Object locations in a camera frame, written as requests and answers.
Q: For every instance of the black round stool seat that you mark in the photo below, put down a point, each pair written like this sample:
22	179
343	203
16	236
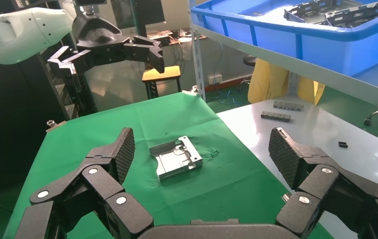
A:
249	60

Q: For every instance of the silver sheet metal bracket part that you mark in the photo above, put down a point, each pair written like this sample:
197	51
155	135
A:
363	11
302	13
175	160

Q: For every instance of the cluttered wooden desk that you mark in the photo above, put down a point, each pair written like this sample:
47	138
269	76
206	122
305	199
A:
175	35

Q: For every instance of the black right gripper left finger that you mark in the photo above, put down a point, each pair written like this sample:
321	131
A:
122	155

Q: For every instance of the small black plastic part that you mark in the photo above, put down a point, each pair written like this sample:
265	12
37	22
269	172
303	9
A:
342	144

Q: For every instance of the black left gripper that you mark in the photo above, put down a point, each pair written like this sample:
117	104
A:
97	34

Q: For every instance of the grey metal connector strip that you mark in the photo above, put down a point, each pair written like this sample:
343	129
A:
288	106
276	116

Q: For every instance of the blue plastic bin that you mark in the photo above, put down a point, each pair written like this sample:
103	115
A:
334	52

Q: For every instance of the perforated white rack upright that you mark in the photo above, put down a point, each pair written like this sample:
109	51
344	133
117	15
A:
198	59

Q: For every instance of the yellow plastic bag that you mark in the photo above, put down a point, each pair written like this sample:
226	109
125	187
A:
268	82

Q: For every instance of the silver binder clip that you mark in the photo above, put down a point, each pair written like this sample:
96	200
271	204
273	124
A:
286	197
51	124
193	89

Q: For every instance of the white wall power outlet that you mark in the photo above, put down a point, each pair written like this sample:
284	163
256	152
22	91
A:
215	79

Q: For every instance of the green table cloth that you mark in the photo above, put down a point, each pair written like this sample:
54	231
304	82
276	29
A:
175	204

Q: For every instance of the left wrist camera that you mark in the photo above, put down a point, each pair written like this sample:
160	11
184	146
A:
90	2

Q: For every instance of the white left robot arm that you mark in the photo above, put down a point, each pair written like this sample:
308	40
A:
20	33

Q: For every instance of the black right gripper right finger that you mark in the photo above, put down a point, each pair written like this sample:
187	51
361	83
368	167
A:
287	158

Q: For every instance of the yellow stool with black legs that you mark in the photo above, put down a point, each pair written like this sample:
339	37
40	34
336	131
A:
160	75

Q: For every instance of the dark computer monitor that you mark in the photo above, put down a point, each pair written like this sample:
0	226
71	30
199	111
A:
149	11

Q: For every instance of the black equipment rack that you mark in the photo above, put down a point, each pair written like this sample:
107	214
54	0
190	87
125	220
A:
68	97

